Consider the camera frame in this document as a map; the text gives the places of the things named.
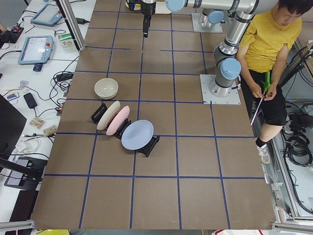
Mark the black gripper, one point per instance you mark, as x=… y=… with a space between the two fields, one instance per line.
x=147 y=9

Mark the white ceramic bowl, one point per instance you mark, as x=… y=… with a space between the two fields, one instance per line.
x=106 y=88

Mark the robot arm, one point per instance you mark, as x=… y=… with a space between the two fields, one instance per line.
x=228 y=68

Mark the green white carton box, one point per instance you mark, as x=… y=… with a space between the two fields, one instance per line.
x=66 y=40

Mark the pink plate in rack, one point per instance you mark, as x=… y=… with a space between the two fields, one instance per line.
x=118 y=120

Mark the blue teach pendant far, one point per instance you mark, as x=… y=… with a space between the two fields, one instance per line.
x=49 y=15

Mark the blue teach pendant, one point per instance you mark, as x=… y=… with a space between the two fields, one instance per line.
x=36 y=50
x=49 y=15

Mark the light blue plate in rack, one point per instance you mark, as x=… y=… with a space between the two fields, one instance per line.
x=137 y=135

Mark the blue teach pendant near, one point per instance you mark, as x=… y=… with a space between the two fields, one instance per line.
x=36 y=50

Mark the person in yellow shirt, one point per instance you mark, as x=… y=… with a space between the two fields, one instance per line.
x=263 y=54

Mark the black dish rack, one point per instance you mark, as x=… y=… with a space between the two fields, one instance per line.
x=146 y=150

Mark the black power adapter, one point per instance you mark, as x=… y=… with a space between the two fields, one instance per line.
x=30 y=100

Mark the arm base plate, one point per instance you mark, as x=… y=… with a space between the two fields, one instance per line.
x=206 y=24
x=214 y=94

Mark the aluminium frame post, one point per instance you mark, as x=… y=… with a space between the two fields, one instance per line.
x=71 y=22

